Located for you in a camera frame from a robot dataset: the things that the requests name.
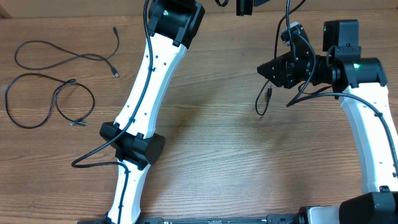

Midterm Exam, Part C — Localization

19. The black USB cable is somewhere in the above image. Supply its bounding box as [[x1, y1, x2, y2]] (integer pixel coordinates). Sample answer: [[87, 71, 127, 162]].
[[14, 26, 120, 78]]

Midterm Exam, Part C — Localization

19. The thin black barrel-plug cable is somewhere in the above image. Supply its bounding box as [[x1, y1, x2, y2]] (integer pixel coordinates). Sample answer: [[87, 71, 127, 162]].
[[4, 73, 96, 129]]

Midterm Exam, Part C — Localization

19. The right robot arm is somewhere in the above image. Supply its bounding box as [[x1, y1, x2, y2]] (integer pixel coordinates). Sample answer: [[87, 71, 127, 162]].
[[257, 19, 397, 223]]

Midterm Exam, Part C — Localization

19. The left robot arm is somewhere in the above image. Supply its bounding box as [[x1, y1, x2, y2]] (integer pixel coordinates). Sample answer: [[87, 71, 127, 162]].
[[100, 1, 205, 223]]

